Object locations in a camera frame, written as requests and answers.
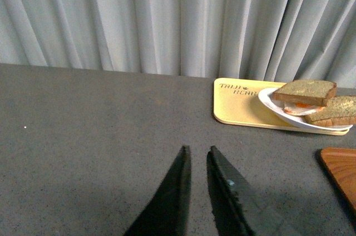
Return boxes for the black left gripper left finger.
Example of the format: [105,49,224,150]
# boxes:
[125,146,191,235]

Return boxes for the bread slice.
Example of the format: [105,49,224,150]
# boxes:
[271,80,338,106]
[304,96,355,127]

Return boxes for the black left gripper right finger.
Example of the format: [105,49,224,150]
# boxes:
[206,145,296,236]

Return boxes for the yellow bear tray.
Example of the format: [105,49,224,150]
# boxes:
[214,78,349,135]

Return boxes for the brown wooden tray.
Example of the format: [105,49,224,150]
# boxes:
[320,147,355,213]

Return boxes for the fried egg toy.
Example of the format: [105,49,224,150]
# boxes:
[283,102,324,116]

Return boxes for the white round plate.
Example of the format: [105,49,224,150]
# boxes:
[258,87,353,131]

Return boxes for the grey curtain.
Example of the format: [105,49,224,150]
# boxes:
[1,0,355,88]

